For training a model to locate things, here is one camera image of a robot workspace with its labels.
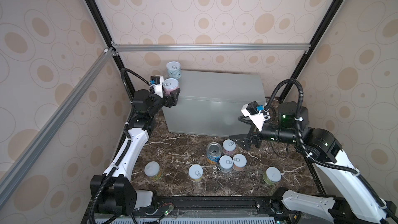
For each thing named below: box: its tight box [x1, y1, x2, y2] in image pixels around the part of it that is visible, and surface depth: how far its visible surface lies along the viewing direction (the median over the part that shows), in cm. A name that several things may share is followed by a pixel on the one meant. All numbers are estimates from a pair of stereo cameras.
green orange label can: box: [262, 166, 282, 186], surface depth 80 cm
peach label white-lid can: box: [232, 153, 248, 172], surface depth 85 cm
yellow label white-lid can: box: [188, 164, 204, 183], surface depth 81 cm
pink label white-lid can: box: [162, 77, 180, 97], surface depth 71 cm
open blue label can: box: [205, 142, 223, 165], surface depth 83 cm
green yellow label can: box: [144, 160, 163, 182], surface depth 79 cm
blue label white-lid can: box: [218, 155, 234, 173], surface depth 84 cm
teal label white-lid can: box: [165, 61, 182, 80], surface depth 81 cm
